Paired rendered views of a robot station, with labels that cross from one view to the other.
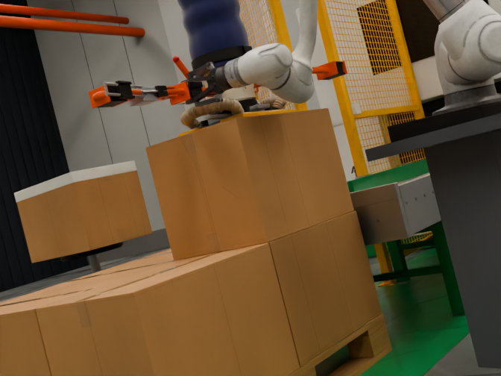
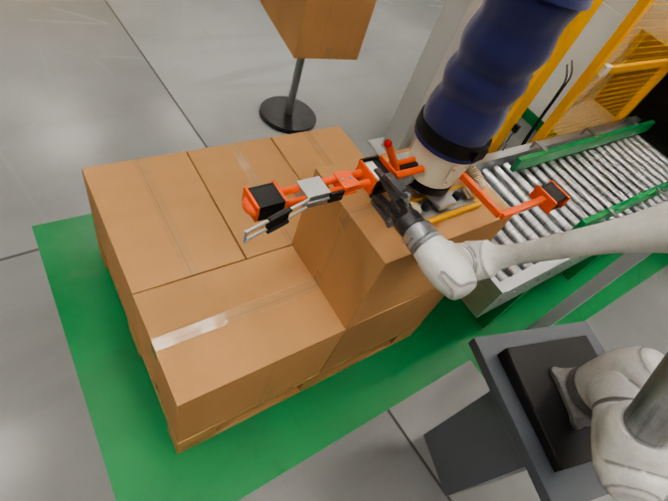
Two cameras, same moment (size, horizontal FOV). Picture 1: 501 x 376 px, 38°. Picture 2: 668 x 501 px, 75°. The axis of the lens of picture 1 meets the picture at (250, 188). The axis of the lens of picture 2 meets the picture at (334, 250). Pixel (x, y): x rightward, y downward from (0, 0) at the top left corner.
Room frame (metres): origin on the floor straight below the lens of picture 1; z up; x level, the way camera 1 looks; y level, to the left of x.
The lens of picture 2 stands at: (1.40, 0.09, 1.86)
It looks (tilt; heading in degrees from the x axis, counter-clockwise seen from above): 49 degrees down; 3
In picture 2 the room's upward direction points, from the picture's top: 24 degrees clockwise
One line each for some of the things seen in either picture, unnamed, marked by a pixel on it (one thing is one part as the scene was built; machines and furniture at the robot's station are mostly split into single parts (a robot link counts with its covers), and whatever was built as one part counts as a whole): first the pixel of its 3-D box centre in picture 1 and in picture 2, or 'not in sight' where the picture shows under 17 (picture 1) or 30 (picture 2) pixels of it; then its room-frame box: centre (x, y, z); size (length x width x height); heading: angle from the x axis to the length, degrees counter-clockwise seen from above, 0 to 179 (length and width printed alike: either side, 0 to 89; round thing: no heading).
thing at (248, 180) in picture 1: (254, 180); (397, 229); (2.59, -0.02, 0.74); 0.60 x 0.40 x 0.40; 144
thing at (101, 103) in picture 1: (109, 96); (264, 201); (2.11, 0.34, 1.08); 0.08 x 0.07 x 0.05; 145
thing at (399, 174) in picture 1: (407, 170); (587, 138); (4.28, -0.93, 0.60); 1.60 x 0.11 x 0.09; 144
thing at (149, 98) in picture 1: (142, 96); (311, 192); (2.22, 0.25, 1.08); 0.07 x 0.07 x 0.04; 55
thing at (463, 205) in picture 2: (258, 113); (439, 203); (2.54, -0.09, 0.97); 0.34 x 0.10 x 0.05; 145
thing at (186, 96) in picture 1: (186, 92); (375, 174); (2.40, 0.13, 1.08); 0.10 x 0.08 x 0.06; 55
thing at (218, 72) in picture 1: (220, 80); (404, 217); (2.29, 0.01, 1.08); 0.09 x 0.07 x 0.08; 55
